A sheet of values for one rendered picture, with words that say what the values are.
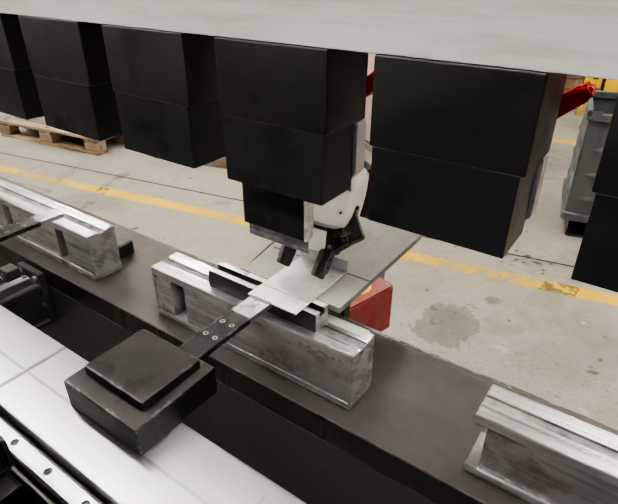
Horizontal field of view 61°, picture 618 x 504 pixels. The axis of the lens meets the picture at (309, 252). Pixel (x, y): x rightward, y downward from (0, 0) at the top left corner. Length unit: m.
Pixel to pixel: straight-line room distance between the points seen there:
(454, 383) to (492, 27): 0.51
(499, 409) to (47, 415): 0.50
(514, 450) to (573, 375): 1.67
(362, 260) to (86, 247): 0.52
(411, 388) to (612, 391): 1.58
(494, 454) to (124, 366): 0.43
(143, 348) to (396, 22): 0.42
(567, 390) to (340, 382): 1.59
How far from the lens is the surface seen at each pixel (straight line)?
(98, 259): 1.06
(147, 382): 0.58
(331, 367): 0.71
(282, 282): 0.76
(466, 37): 0.47
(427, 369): 0.82
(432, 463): 0.71
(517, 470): 0.68
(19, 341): 0.78
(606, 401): 2.26
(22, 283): 1.18
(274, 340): 0.76
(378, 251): 0.85
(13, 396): 0.69
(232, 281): 0.78
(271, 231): 0.70
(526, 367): 2.27
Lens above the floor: 1.42
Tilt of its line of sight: 30 degrees down
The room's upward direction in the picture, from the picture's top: straight up
